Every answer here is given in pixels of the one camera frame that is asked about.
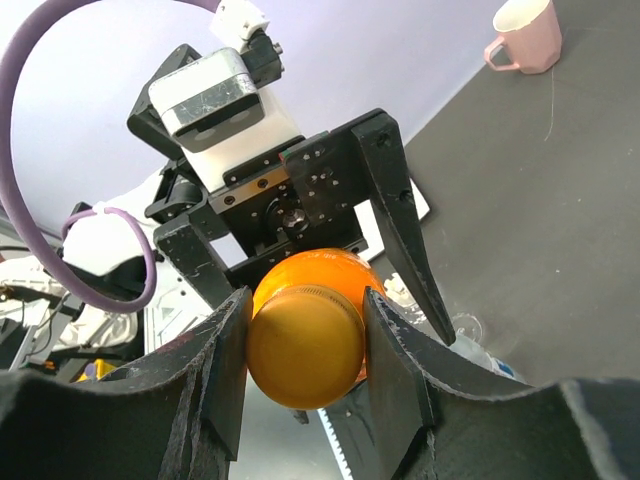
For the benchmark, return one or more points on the blue cap water bottle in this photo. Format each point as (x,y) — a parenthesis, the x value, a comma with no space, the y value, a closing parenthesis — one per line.
(475,353)

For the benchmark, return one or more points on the orange juice bottle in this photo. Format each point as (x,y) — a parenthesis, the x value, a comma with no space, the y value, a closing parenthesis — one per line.
(306,342)

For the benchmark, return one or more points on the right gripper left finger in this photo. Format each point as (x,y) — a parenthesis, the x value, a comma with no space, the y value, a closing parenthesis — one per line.
(175,413)

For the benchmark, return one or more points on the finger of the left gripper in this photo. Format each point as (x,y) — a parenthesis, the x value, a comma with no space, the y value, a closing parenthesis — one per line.
(386,172)
(186,248)

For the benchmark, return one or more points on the yellow object outside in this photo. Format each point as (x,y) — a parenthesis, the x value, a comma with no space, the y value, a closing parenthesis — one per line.
(95,370)

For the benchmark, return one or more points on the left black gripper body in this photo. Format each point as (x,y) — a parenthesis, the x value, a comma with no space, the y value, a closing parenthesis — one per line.
(296,197)

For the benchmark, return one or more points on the clear empty glass bottle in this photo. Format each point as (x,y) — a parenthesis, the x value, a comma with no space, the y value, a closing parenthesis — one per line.
(432,317)

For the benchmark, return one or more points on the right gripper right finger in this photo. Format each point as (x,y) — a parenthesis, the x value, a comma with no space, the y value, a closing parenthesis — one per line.
(439,416)

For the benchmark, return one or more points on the pink mug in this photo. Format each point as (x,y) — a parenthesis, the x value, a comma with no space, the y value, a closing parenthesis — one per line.
(529,37)

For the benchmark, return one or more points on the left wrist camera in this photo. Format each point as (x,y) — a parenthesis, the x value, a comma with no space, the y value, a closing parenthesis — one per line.
(219,108)

